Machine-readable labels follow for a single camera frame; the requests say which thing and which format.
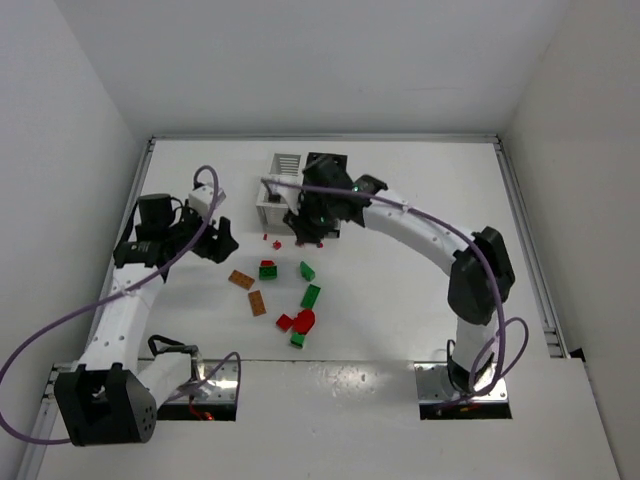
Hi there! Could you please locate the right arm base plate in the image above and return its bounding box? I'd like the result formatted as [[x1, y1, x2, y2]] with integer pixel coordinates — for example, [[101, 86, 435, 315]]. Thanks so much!
[[414, 362, 509, 404]]

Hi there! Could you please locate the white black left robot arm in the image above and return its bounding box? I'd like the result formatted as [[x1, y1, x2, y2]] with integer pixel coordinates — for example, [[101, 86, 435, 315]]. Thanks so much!
[[54, 185, 238, 447]]

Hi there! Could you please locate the black slatted container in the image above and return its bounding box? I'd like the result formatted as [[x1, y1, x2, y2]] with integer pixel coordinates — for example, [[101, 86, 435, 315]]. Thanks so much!
[[303, 152, 350, 239]]

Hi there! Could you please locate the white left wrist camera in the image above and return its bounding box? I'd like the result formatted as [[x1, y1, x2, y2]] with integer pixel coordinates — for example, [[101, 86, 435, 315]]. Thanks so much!
[[187, 184, 226, 217]]

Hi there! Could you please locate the green square lego brick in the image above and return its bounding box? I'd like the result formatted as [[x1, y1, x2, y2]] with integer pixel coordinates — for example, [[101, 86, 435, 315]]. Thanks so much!
[[258, 260, 278, 281]]

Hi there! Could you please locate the brown lego plate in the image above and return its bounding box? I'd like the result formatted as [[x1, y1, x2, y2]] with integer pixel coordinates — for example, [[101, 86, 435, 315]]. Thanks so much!
[[248, 290, 267, 317], [228, 270, 255, 291]]

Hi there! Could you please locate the small red lego brick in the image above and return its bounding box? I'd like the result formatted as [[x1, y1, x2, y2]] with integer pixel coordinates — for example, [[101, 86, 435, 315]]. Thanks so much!
[[276, 314, 294, 332]]

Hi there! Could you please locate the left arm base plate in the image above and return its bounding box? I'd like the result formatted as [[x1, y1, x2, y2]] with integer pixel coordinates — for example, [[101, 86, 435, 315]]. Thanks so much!
[[151, 352, 242, 409]]

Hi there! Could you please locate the green slope lego brick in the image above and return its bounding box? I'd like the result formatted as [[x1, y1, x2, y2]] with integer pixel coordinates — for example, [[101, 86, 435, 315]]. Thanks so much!
[[299, 261, 316, 282]]

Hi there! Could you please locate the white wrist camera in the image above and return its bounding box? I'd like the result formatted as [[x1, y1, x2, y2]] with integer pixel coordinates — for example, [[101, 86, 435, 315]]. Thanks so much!
[[262, 179, 300, 214], [187, 184, 226, 217]]

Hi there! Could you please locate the white slatted container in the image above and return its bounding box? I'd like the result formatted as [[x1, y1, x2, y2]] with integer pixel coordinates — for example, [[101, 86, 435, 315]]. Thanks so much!
[[256, 153, 303, 235]]

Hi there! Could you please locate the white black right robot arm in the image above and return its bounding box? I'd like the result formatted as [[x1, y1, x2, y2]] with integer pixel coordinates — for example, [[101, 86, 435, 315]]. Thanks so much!
[[265, 154, 515, 396]]

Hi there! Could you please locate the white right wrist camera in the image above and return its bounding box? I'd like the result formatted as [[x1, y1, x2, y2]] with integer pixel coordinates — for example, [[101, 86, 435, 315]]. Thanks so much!
[[262, 179, 300, 214]]

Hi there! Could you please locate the small green lego brick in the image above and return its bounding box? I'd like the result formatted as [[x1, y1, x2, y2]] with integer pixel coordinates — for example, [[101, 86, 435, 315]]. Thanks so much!
[[290, 332, 306, 349]]

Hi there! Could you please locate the green lego plate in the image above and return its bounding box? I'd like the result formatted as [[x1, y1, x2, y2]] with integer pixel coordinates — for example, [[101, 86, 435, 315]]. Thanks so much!
[[300, 284, 321, 309]]

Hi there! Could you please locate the red rounded lego brick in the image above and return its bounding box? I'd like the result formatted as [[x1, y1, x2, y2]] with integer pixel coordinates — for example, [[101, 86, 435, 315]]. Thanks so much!
[[292, 309, 316, 335]]

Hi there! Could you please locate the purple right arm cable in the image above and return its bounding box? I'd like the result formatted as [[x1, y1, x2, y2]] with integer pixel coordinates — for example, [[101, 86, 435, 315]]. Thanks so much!
[[262, 177, 530, 401]]

